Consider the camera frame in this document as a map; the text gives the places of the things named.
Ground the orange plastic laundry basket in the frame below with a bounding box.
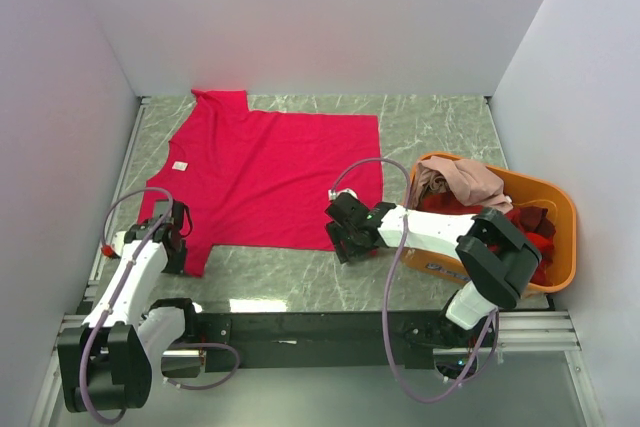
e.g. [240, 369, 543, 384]
[399, 151, 577, 294]

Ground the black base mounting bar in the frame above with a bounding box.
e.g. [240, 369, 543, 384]
[196, 310, 481, 369]

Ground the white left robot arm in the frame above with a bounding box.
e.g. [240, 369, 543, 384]
[57, 200, 200, 413]

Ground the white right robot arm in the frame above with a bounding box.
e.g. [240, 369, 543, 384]
[326, 189, 542, 348]

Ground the dark red shirt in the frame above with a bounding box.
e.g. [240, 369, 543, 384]
[417, 192, 556, 286]

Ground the beige pink shirt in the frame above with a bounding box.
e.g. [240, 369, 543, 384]
[408, 156, 513, 214]

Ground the bright red t-shirt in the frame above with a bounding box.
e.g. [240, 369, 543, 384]
[138, 90, 383, 277]

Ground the orange red garment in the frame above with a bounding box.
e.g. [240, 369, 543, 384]
[526, 232, 555, 269]

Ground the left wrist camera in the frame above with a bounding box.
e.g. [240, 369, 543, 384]
[100, 230, 127, 259]

